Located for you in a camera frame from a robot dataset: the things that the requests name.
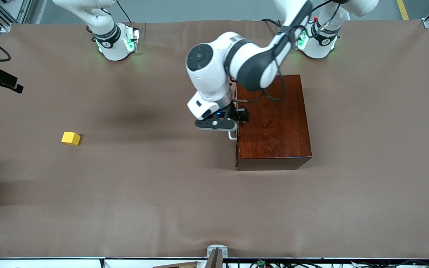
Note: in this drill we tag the tan wooden board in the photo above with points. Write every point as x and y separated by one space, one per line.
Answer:
175 265

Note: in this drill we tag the dark wooden drawer cabinet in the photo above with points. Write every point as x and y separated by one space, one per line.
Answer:
277 130

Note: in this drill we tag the brown table cover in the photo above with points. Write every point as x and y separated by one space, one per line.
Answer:
162 204

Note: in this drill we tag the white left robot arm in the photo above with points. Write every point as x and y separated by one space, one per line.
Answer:
207 74

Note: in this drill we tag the white table edge rail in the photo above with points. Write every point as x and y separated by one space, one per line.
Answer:
32 263

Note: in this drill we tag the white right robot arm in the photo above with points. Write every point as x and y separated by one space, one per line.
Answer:
112 52

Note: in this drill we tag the yellow block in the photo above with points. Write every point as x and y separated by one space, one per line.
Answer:
70 138

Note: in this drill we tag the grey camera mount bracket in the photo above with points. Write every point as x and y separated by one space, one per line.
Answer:
217 253

